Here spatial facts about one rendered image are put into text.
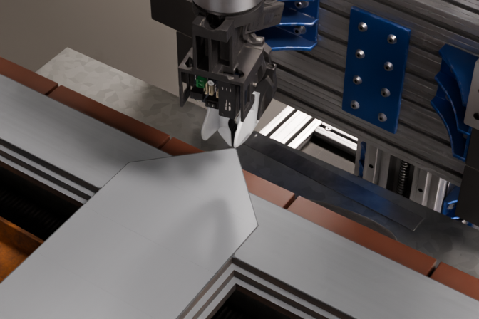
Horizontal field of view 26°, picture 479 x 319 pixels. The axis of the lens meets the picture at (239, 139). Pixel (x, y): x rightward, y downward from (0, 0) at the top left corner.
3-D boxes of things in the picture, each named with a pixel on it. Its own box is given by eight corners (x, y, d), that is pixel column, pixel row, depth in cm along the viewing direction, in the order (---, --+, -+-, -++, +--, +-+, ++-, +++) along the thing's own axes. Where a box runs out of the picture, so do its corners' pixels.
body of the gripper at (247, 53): (177, 111, 108) (172, 16, 100) (207, 63, 114) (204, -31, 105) (246, 128, 106) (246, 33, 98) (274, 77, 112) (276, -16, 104)
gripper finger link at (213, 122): (192, 165, 115) (189, 102, 109) (212, 131, 119) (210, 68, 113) (218, 171, 114) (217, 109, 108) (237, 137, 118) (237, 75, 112)
